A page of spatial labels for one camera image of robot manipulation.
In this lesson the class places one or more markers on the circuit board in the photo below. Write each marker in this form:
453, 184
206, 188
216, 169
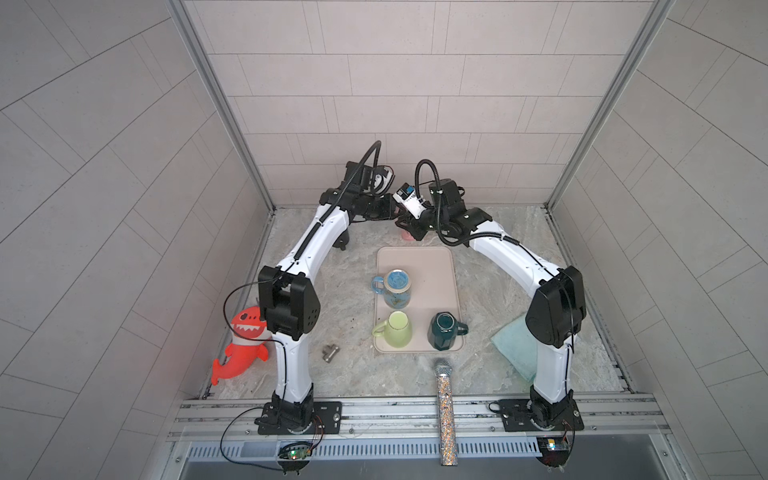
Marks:
555, 451
296, 451

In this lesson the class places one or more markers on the right circuit board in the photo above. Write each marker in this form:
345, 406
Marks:
555, 451

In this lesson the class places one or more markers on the aluminium corner post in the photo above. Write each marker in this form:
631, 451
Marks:
192, 40
647, 32

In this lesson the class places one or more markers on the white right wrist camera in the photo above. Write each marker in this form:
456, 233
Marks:
408, 197

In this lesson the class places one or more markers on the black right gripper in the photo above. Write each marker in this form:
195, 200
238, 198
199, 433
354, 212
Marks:
415, 227

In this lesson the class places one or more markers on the blue cartoon mug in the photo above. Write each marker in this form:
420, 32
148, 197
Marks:
394, 287

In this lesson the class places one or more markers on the teal cloth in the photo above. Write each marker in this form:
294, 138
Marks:
515, 342

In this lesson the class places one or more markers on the light green mug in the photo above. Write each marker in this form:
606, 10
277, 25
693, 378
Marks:
396, 330

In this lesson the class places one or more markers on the left circuit board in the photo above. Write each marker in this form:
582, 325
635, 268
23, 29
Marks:
296, 451

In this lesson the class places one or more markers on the aluminium corner post right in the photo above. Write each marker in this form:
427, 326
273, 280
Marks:
647, 32

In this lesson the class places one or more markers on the dark green mug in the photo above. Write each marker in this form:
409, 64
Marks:
444, 329

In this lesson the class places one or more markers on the aluminium corner post left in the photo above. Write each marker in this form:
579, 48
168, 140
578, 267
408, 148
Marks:
192, 40

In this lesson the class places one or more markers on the red shark toy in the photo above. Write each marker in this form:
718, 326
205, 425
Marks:
248, 343

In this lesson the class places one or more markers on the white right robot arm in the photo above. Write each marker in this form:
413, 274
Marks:
557, 309

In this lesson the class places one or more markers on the small metal fitting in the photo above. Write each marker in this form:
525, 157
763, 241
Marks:
329, 352

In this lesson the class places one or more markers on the aluminium front rail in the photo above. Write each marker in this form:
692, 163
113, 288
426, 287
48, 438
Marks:
417, 417

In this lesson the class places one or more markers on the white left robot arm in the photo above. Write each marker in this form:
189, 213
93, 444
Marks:
288, 301

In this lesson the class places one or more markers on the beige plastic tray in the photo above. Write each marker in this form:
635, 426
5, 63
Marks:
433, 290

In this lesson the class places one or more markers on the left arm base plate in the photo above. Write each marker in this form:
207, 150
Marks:
279, 417

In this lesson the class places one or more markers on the glitter filled tube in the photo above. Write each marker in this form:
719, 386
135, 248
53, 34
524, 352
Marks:
447, 438

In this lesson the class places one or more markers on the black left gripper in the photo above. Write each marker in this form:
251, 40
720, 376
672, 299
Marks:
387, 202

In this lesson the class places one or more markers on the black mug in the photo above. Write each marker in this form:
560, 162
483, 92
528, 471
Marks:
342, 241

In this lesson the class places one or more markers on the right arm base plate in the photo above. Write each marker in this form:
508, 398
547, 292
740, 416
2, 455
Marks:
526, 415

